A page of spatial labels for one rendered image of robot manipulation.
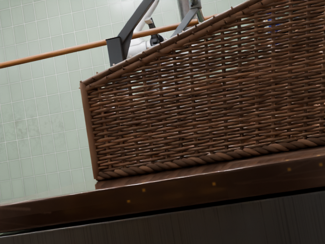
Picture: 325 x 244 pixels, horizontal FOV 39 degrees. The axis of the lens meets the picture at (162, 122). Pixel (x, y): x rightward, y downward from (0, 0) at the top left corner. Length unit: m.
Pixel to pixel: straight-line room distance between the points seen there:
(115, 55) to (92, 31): 2.32
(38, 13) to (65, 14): 0.23
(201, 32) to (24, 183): 3.18
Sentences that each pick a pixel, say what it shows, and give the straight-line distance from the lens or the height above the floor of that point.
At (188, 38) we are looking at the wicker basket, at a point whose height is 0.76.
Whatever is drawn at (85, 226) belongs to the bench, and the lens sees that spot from 0.49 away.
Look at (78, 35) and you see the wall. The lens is 3.67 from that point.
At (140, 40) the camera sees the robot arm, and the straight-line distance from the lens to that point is 2.57.
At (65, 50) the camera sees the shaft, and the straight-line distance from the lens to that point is 2.34.
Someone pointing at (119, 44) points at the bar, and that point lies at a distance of 1.32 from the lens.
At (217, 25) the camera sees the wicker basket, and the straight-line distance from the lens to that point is 0.68.
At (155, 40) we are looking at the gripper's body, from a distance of 2.36.
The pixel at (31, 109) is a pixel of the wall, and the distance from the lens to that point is 3.73.
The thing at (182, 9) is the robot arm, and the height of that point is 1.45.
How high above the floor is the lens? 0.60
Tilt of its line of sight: 4 degrees up
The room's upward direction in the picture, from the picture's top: 9 degrees counter-clockwise
